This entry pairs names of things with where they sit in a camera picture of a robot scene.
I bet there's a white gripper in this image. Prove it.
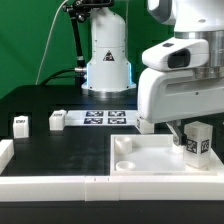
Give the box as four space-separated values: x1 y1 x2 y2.
138 68 224 146

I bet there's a white square table top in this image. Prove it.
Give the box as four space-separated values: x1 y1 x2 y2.
110 134 224 176

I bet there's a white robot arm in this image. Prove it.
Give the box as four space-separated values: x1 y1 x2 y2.
138 0 224 145

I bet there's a white U-shaped fence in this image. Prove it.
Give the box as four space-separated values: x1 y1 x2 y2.
0 140 224 202

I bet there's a white marker sheet with tags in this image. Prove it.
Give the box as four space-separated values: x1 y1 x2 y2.
65 110 136 126

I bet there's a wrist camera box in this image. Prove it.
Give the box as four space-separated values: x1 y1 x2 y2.
142 38 209 71

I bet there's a black cable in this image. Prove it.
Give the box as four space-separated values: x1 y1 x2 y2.
40 68 88 86

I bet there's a black camera stand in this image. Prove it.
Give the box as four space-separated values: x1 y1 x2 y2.
62 0 116 86

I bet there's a white cable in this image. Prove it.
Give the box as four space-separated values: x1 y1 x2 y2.
35 0 69 86

